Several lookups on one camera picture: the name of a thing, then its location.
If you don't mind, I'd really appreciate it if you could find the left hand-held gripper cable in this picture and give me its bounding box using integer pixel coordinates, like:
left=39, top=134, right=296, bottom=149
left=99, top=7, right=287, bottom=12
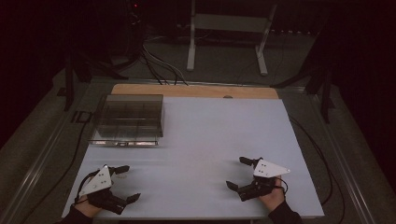
left=73, top=174, right=94, bottom=205

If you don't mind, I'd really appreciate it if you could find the right hand-held gripper cable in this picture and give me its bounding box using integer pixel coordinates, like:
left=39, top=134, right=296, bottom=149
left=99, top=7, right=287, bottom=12
left=274, top=176, right=290, bottom=196

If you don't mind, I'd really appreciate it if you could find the hand-held gripper cable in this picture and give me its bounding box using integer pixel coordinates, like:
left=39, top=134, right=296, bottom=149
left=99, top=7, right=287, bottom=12
left=73, top=174, right=94, bottom=205
left=274, top=176, right=290, bottom=196

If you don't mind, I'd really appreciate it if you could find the person's left hand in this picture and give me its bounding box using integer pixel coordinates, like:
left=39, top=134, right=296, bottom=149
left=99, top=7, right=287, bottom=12
left=74, top=194, right=105, bottom=218

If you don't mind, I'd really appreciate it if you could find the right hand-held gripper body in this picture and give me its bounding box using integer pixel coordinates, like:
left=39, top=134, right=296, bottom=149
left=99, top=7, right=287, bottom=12
left=237, top=159, right=291, bottom=203

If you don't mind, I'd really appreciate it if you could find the person's right hand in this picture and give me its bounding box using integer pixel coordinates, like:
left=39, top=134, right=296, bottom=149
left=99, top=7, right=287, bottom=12
left=258, top=175, right=287, bottom=213

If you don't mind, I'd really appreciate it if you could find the white table cover sheet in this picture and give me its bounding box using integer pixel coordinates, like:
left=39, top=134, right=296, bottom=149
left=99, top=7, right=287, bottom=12
left=61, top=96, right=325, bottom=220

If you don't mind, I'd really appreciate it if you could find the clear plastic compartment box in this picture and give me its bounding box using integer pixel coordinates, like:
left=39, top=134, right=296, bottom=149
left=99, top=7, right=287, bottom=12
left=88, top=93, right=165, bottom=147

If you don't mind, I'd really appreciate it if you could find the white floor cable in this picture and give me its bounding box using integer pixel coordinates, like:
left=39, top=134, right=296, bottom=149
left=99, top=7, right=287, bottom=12
left=141, top=43, right=187, bottom=86

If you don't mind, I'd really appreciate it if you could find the metal floor rail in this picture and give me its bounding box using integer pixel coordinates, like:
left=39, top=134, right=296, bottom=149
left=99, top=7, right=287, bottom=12
left=0, top=92, right=106, bottom=224
left=306, top=90, right=386, bottom=224

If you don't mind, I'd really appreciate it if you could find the black floor cable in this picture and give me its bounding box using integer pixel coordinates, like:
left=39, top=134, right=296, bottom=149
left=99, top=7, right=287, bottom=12
left=289, top=115, right=347, bottom=224
left=18, top=119, right=91, bottom=224
left=138, top=46, right=171, bottom=86

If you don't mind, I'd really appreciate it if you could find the black tripod stand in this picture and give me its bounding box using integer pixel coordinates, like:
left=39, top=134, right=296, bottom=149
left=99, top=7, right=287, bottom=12
left=270, top=65, right=336, bottom=124
left=63, top=54, right=129, bottom=112

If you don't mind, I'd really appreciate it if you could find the white metal stand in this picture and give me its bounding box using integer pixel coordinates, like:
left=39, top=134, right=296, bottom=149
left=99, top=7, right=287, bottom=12
left=186, top=0, right=278, bottom=77

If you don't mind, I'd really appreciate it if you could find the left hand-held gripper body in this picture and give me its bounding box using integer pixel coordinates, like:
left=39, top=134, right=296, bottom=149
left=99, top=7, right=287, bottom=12
left=78, top=165, right=129, bottom=216

